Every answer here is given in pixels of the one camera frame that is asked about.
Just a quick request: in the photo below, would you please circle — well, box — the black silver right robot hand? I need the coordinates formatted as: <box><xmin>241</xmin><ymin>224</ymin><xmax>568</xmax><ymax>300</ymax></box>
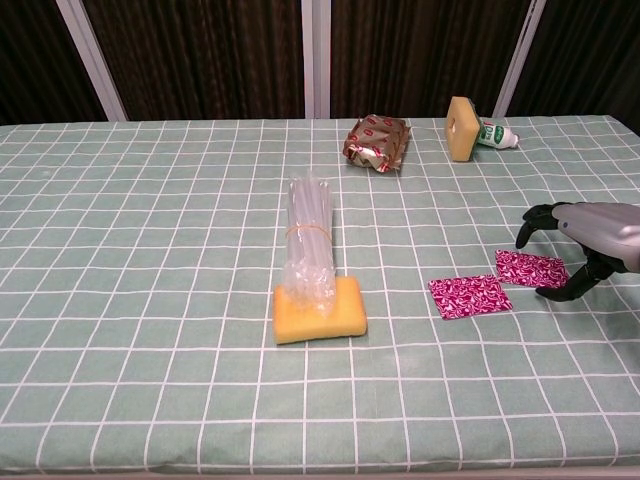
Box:
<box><xmin>514</xmin><ymin>201</ymin><xmax>640</xmax><ymax>303</ymax></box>

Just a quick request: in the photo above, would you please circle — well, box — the pink patterned packet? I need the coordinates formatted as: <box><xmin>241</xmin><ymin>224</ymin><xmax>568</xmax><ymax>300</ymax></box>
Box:
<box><xmin>494</xmin><ymin>249</ymin><xmax>570</xmax><ymax>290</ymax></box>
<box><xmin>428</xmin><ymin>273</ymin><xmax>515</xmax><ymax>321</ymax></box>

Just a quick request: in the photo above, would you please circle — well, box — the green grid-patterned table mat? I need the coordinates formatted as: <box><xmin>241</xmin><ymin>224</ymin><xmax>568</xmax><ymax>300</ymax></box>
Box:
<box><xmin>0</xmin><ymin>115</ymin><xmax>640</xmax><ymax>476</ymax></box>

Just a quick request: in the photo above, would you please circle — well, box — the small white green bottle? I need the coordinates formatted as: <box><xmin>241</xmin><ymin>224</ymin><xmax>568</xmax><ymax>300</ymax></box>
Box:
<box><xmin>474</xmin><ymin>117</ymin><xmax>519</xmax><ymax>150</ymax></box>

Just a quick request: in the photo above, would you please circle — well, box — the tan wooden block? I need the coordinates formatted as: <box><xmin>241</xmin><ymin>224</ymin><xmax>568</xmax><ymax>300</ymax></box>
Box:
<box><xmin>445</xmin><ymin>95</ymin><xmax>482</xmax><ymax>163</ymax></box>

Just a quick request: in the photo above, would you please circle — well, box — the dark brown pleated curtain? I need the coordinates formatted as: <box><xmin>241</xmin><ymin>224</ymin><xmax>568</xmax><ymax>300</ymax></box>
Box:
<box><xmin>508</xmin><ymin>0</ymin><xmax>640</xmax><ymax>132</ymax></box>
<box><xmin>82</xmin><ymin>0</ymin><xmax>306</xmax><ymax>121</ymax></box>
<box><xmin>329</xmin><ymin>0</ymin><xmax>532</xmax><ymax>119</ymax></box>
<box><xmin>0</xmin><ymin>0</ymin><xmax>109</xmax><ymax>126</ymax></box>

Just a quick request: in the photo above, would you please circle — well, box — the brown foil snack packet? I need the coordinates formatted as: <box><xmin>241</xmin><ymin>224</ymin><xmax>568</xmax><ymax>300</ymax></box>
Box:
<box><xmin>342</xmin><ymin>113</ymin><xmax>412</xmax><ymax>174</ymax></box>

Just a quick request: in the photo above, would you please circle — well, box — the flat yellow sponge block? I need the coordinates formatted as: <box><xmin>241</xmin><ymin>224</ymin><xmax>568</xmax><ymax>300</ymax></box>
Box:
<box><xmin>272</xmin><ymin>275</ymin><xmax>369</xmax><ymax>346</ymax></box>

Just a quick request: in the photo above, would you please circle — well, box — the thin yellow rubber band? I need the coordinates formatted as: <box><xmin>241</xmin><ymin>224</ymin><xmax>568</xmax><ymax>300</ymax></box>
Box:
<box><xmin>284</xmin><ymin>224</ymin><xmax>332</xmax><ymax>237</ymax></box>

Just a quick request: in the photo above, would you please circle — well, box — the clear plastic straw bundle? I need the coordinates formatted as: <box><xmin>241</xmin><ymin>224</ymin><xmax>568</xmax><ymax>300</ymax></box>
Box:
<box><xmin>282</xmin><ymin>172</ymin><xmax>337</xmax><ymax>319</ymax></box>

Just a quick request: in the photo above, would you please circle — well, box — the grey aluminium frame post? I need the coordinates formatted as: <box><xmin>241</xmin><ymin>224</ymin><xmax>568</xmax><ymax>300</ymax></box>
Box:
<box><xmin>492</xmin><ymin>0</ymin><xmax>549</xmax><ymax>117</ymax></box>
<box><xmin>301</xmin><ymin>0</ymin><xmax>334</xmax><ymax>120</ymax></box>
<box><xmin>54</xmin><ymin>0</ymin><xmax>129</xmax><ymax>122</ymax></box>

